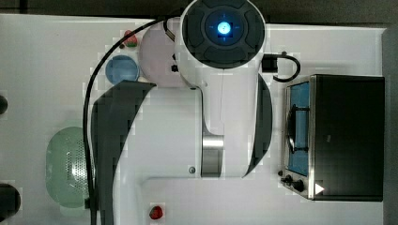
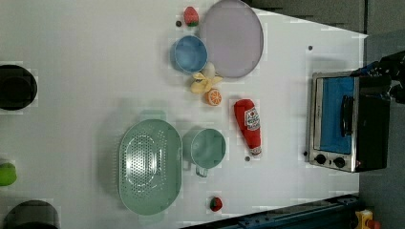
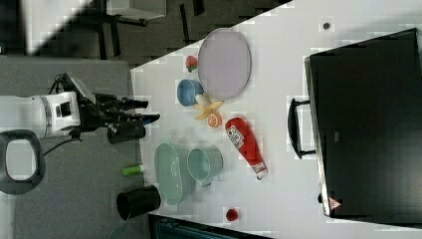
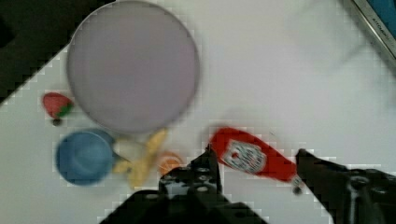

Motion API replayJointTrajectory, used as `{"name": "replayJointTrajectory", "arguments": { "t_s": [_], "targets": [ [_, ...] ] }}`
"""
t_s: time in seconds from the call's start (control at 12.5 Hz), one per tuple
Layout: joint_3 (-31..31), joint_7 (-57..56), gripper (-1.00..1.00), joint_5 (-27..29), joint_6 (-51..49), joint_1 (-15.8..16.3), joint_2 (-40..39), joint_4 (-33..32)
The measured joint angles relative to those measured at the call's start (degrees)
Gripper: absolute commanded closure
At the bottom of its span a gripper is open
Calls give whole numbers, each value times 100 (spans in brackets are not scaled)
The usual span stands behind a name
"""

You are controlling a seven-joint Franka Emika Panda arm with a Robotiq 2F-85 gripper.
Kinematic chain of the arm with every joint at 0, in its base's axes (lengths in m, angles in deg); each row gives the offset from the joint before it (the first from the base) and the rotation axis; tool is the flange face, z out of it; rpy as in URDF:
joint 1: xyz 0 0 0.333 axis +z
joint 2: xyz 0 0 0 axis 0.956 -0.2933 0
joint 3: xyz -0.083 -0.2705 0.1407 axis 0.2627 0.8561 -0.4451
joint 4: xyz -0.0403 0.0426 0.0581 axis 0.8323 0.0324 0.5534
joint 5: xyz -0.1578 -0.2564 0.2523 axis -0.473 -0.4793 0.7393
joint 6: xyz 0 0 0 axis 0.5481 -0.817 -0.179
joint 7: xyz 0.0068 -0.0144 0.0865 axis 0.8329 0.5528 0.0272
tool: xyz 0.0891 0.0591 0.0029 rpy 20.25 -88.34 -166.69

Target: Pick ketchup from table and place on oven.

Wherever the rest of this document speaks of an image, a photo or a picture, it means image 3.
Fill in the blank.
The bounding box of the green mug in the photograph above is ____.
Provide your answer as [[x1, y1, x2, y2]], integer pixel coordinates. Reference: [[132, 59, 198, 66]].
[[187, 145, 223, 187]]

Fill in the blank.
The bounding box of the green perforated colander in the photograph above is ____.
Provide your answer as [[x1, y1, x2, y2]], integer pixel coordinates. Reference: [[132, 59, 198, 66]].
[[154, 143, 195, 205]]

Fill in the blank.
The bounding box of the green marker pen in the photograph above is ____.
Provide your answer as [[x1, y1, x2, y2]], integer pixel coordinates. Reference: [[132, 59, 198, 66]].
[[121, 165, 143, 176]]

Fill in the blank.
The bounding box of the red toy strawberry bottom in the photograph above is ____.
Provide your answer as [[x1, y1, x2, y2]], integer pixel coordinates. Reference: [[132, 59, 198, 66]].
[[226, 208, 238, 221]]

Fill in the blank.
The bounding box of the toy orange slice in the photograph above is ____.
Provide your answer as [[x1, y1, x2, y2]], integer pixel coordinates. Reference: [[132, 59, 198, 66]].
[[208, 112, 222, 127]]

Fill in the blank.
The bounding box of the red toy strawberry top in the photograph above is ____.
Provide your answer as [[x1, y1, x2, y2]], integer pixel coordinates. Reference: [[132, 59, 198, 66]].
[[185, 56, 197, 73]]

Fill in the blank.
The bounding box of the red toy strawberry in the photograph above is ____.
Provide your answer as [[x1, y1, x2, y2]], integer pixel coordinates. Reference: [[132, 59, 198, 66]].
[[226, 208, 238, 221], [185, 56, 197, 73]]

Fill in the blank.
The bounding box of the red plush ketchup bottle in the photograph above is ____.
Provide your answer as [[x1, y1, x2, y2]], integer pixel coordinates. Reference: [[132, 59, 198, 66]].
[[225, 118, 268, 180]]

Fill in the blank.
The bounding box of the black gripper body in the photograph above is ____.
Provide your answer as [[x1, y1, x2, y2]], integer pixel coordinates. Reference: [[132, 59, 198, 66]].
[[77, 94, 119, 132]]

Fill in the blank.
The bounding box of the large grey round plate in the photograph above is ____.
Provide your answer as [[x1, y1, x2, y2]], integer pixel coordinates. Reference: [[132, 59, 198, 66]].
[[198, 28, 251, 101]]

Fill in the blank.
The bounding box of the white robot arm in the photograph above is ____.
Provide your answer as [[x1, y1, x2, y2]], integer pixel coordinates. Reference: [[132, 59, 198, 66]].
[[1, 92, 160, 143]]

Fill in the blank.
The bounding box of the toy peeled banana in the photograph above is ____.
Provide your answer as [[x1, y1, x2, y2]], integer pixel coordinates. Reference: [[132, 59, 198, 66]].
[[193, 94, 223, 120]]

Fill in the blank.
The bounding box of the black toaster oven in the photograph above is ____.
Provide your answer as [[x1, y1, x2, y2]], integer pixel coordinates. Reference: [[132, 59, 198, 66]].
[[305, 29, 422, 228]]

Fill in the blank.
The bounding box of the black cylinder cup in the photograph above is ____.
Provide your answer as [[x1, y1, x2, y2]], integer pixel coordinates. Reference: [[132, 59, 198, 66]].
[[116, 185, 161, 220]]

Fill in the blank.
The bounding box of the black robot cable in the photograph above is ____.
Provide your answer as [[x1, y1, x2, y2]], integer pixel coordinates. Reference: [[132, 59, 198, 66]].
[[43, 136, 83, 157]]

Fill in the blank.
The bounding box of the black oven door handle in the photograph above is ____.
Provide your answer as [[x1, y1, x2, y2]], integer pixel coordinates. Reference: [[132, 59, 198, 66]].
[[288, 99, 316, 159]]

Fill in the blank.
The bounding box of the blue bowl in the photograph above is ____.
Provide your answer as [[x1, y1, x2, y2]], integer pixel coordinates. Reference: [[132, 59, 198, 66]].
[[177, 79, 204, 107]]

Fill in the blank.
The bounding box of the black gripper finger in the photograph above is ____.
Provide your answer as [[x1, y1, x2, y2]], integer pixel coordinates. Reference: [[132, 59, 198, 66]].
[[112, 114, 160, 130], [117, 98, 148, 110]]

